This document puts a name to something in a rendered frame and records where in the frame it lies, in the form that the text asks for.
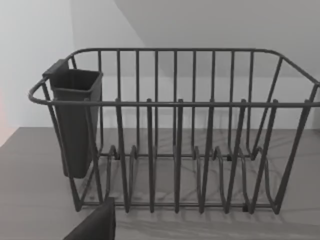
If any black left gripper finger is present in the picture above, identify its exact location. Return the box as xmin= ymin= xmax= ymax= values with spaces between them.
xmin=62 ymin=197 xmax=116 ymax=240

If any dark grey cutlery holder cup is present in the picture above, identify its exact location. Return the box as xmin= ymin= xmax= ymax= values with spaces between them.
xmin=42 ymin=59 xmax=104 ymax=179

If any dark grey wire dish rack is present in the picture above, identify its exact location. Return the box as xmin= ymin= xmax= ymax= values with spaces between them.
xmin=28 ymin=47 xmax=320 ymax=215

